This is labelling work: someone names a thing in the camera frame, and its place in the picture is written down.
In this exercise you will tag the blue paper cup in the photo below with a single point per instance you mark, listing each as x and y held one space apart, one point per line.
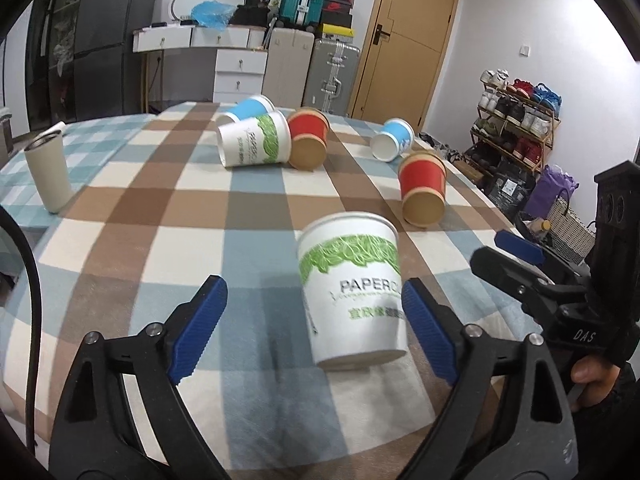
251 107
395 138

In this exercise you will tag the black refrigerator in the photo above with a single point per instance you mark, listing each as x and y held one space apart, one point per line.
107 71

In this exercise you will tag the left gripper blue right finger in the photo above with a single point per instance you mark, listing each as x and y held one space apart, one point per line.
451 348

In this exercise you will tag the beige suitcase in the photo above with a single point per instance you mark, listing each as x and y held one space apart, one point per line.
289 55

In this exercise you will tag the white green paper cup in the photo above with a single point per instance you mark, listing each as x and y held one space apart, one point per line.
350 272
260 140

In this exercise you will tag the red paper cup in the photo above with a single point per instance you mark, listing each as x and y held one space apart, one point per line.
422 179
309 130

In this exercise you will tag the wooden shoe rack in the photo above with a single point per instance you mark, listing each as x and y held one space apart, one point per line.
515 125

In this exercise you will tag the person right hand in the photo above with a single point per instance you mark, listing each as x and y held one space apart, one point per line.
597 377

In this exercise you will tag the white drawer cabinet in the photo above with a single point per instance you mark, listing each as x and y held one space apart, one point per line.
239 74

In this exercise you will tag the blue paper cup left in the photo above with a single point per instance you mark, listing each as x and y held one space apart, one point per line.
251 107

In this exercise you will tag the blue plastic bag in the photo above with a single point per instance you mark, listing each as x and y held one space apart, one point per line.
213 14

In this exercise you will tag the stack of shoe boxes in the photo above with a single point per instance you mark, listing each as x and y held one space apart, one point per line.
337 13

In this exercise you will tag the white desk with drawers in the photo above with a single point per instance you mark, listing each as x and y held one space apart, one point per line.
175 37

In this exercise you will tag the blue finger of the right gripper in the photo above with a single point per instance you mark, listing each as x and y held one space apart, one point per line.
514 279
519 247

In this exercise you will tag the blue paper cup right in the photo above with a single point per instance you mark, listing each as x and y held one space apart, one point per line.
395 138

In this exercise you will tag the woven basket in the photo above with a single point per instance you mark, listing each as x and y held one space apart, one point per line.
568 236

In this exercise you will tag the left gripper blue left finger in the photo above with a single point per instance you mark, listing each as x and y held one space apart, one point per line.
185 334

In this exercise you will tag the beige tumbler mug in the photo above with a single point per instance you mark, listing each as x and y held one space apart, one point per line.
47 165

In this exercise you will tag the dark glass cabinet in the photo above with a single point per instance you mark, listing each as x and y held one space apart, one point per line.
49 71

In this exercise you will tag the red paper cup far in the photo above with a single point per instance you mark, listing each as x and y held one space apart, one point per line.
309 130

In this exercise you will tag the wooden door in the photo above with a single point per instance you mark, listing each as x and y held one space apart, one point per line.
402 55

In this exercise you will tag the black bag on desk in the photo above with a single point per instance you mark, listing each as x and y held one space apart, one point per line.
251 13

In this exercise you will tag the red paper cup near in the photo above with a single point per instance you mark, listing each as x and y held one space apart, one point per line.
422 179

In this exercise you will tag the purple bag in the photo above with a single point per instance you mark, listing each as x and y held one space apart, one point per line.
553 182

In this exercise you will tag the silver suitcase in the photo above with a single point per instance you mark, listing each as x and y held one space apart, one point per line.
331 75

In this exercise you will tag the plaid tablecloth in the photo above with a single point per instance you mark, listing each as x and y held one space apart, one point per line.
157 214

